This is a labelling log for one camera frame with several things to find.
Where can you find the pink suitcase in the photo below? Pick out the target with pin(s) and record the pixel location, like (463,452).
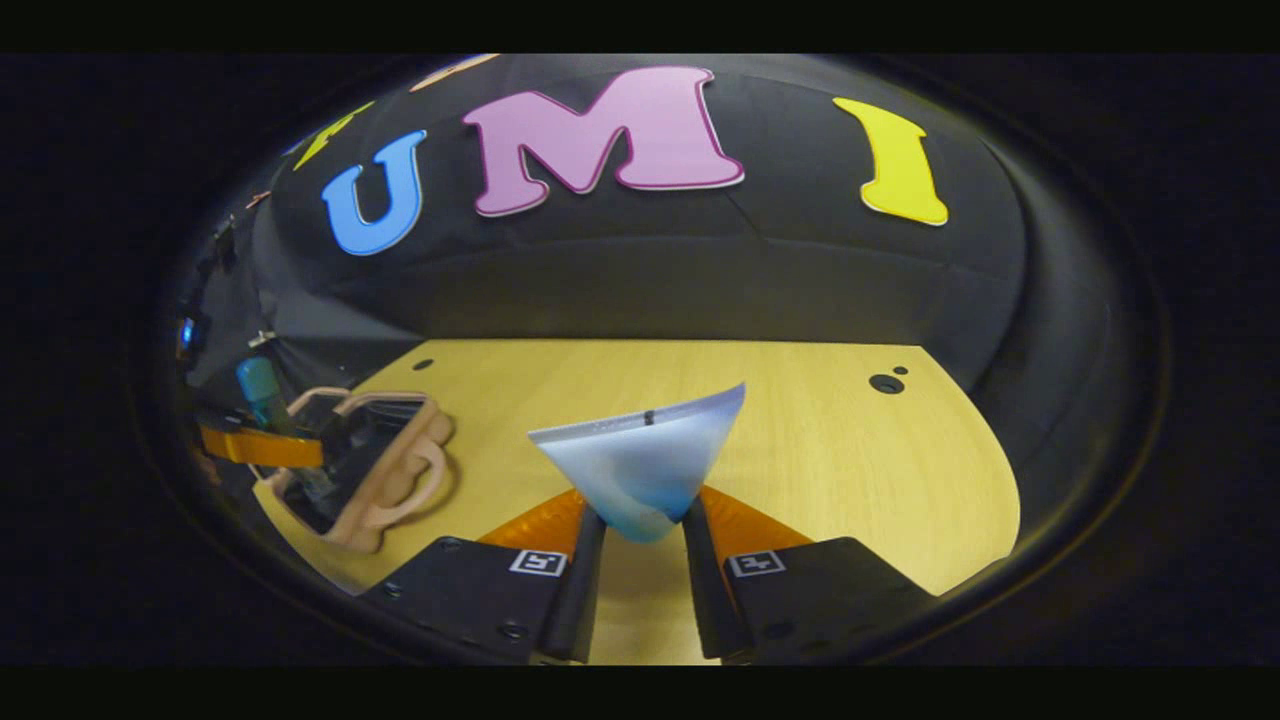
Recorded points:
(400,480)

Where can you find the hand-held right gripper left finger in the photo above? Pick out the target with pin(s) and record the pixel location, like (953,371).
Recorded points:
(580,590)

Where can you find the white clip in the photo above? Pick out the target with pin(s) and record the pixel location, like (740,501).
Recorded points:
(262,339)

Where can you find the blue white sachet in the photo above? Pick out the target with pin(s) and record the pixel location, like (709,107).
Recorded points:
(640,470)

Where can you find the black backdrop cloth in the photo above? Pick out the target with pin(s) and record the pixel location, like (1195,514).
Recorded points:
(800,260)

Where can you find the teal skin care tube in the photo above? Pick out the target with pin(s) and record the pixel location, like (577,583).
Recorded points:
(262,395)

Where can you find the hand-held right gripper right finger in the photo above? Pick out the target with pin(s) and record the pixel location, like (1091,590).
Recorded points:
(705,590)

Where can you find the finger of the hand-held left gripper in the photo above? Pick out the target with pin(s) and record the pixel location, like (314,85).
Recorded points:
(260,447)

